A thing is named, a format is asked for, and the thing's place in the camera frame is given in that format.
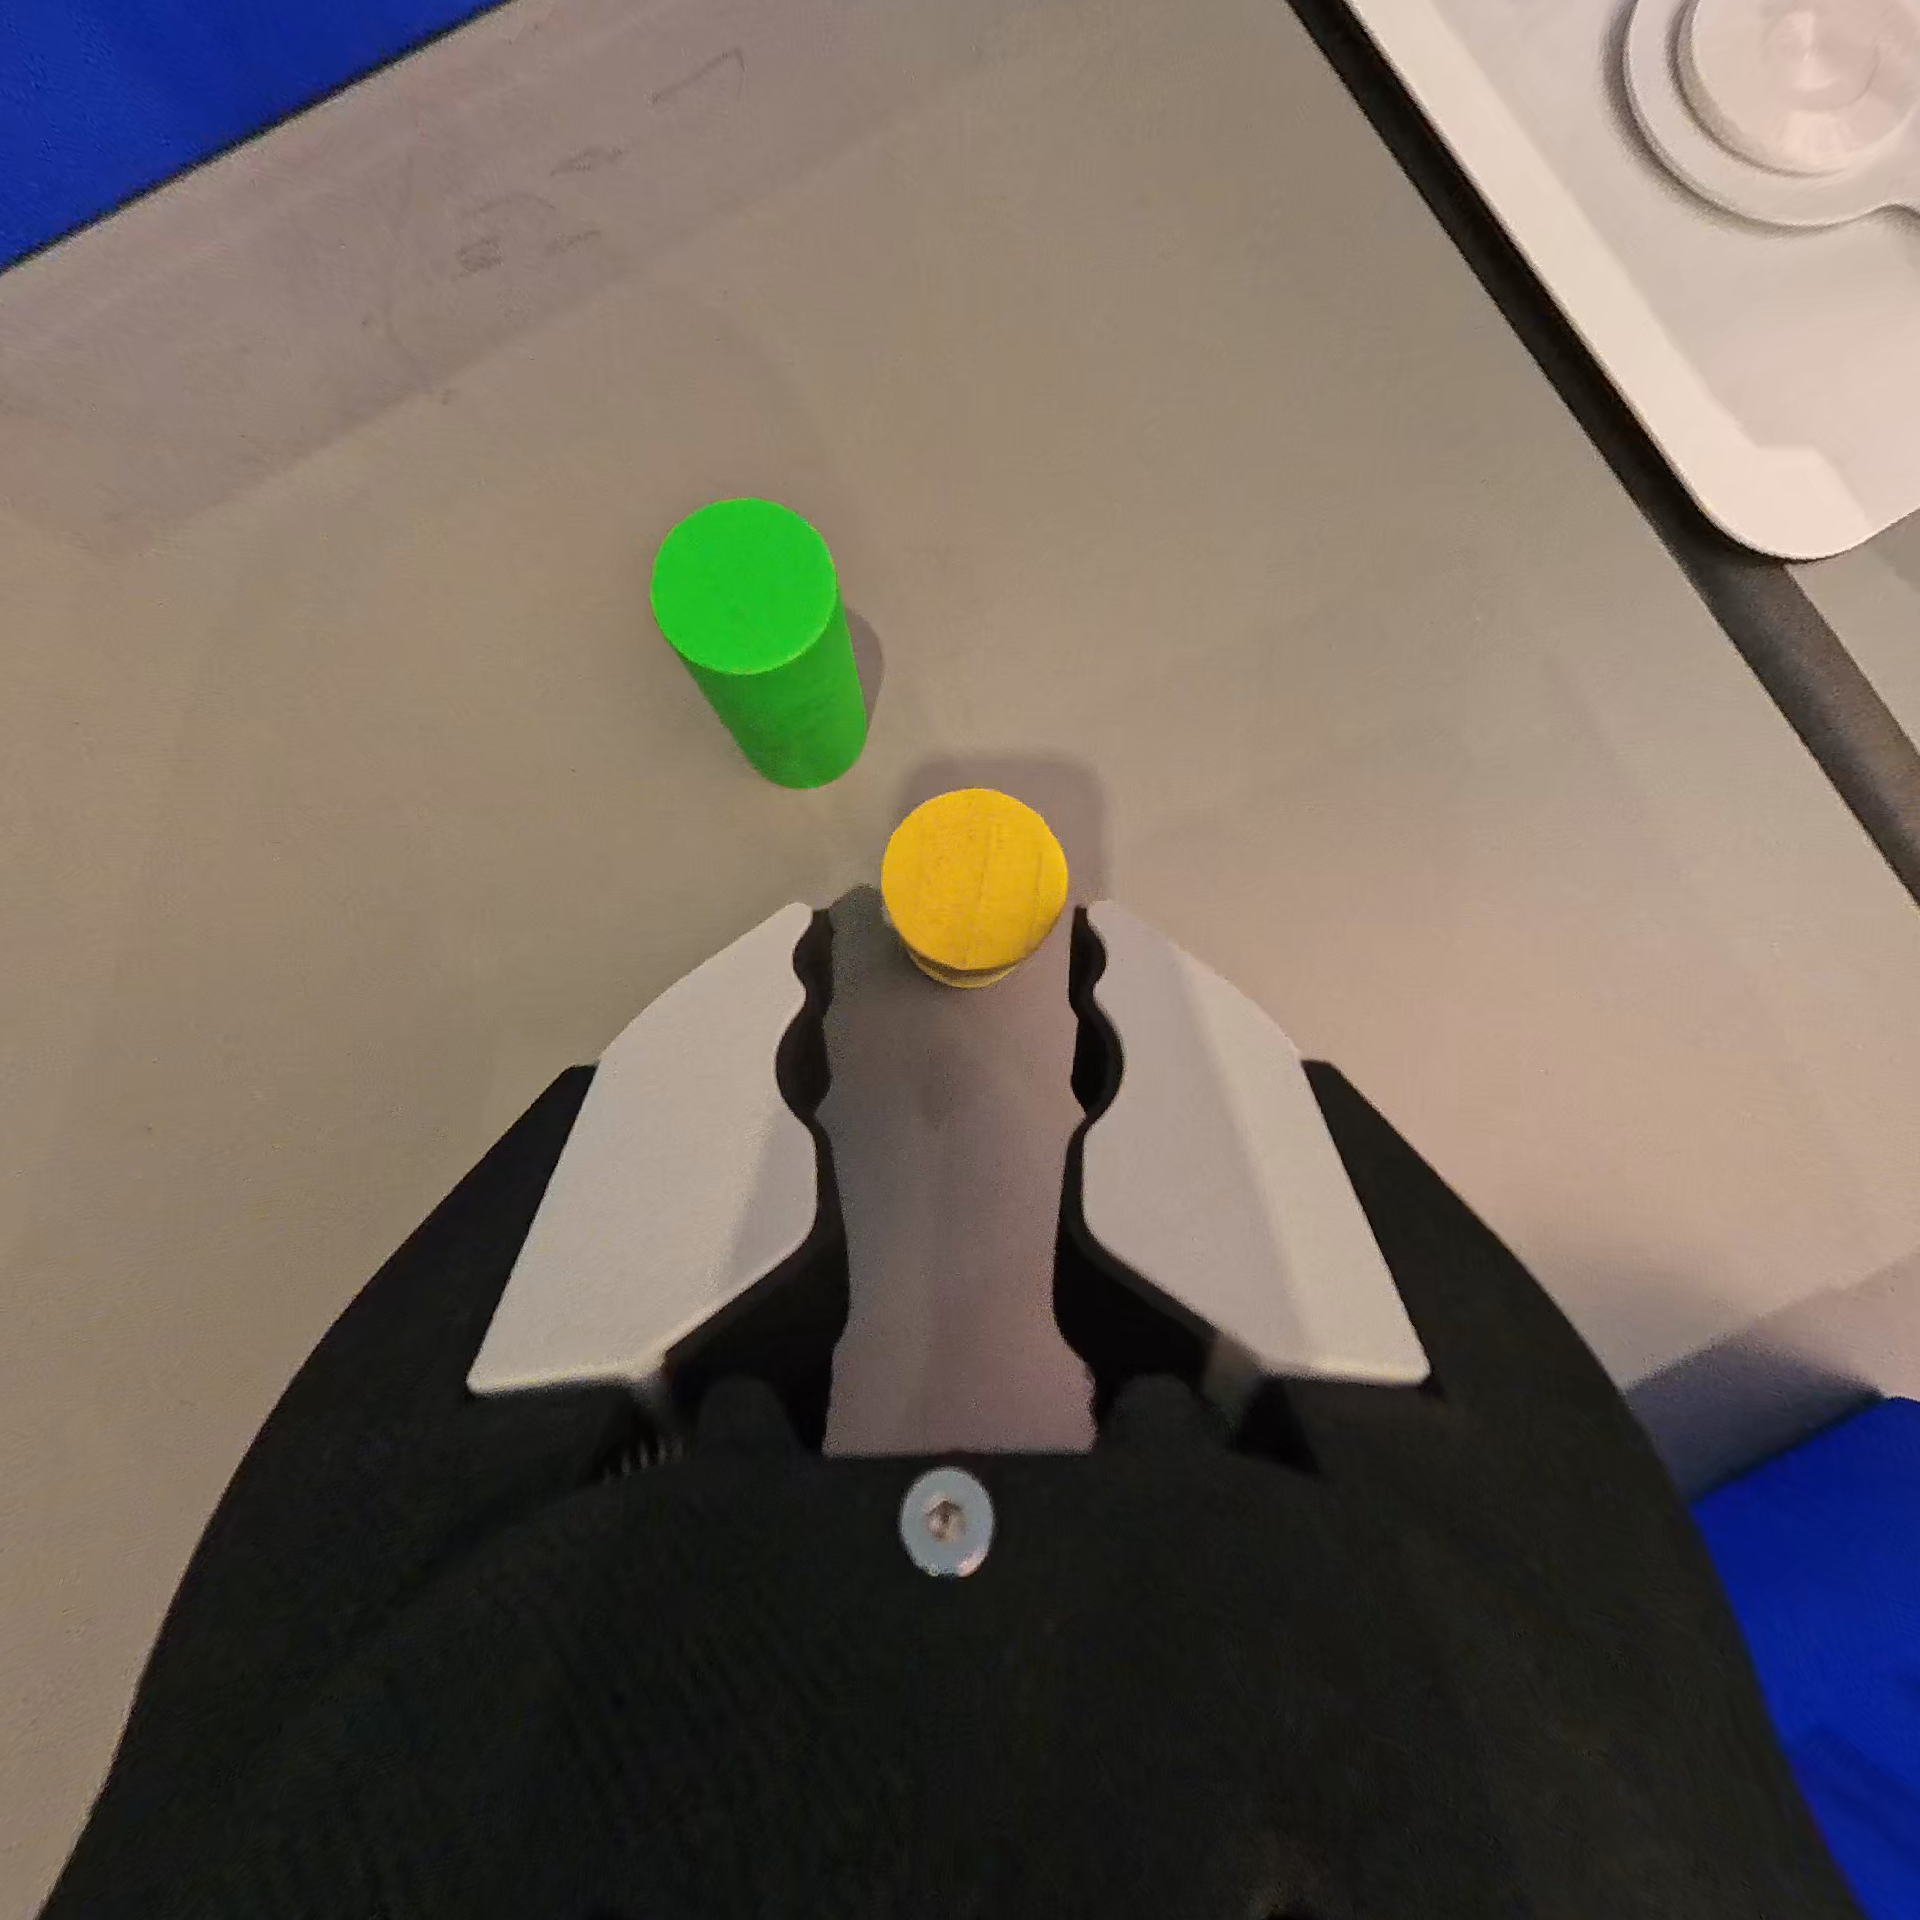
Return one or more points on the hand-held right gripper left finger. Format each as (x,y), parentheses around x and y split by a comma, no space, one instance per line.
(661,1203)

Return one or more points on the green cylinder block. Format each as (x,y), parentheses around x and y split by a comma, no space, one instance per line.
(757,632)

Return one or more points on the yellow cylinder block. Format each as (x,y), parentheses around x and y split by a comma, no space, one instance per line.
(975,878)

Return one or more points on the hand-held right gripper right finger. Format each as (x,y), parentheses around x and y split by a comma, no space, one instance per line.
(1246,1203)

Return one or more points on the wooden document stand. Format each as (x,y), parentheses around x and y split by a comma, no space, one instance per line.
(1681,241)

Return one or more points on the blue plastic bin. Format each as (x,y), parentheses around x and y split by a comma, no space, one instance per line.
(150,91)
(1830,1651)

